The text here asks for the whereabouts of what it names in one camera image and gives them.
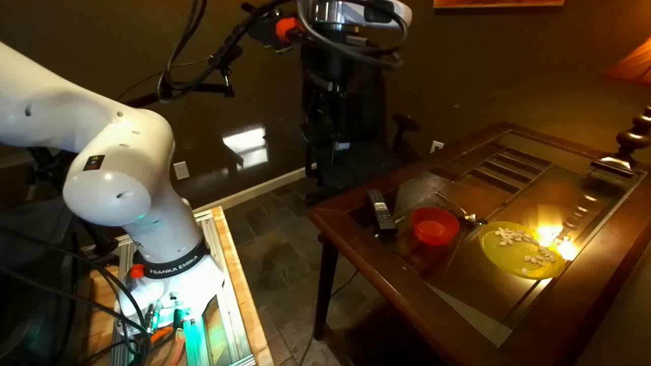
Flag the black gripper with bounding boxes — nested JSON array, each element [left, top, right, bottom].
[[312, 23, 365, 80]]

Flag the small black bottle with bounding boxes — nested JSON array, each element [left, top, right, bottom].
[[367, 188, 402, 235]]

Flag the red plastic bowl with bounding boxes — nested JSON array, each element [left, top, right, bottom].
[[405, 205, 465, 250]]

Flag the small shiny metal object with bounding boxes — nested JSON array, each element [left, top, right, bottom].
[[458, 210, 485, 229]]

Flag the dark wooden glass-top table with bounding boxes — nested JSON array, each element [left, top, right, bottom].
[[307, 119, 651, 366]]

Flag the wooden robot mounting stand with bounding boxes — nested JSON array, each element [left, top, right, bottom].
[[68, 205, 276, 366]]

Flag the yellow patterned plate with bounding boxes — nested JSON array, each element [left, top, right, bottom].
[[479, 219, 570, 280]]

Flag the table lamp with turned base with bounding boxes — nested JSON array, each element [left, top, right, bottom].
[[589, 37, 651, 178]]

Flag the dark equipment case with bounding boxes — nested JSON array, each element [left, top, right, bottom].
[[0, 200, 79, 366]]

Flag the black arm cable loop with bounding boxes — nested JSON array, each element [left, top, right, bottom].
[[296, 0, 411, 71]]

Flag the orange cable strap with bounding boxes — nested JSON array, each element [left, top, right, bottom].
[[273, 16, 301, 45]]

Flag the small black camera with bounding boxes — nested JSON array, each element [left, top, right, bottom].
[[208, 42, 247, 75]]

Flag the black base cable bundle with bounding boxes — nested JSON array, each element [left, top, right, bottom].
[[0, 222, 156, 366]]

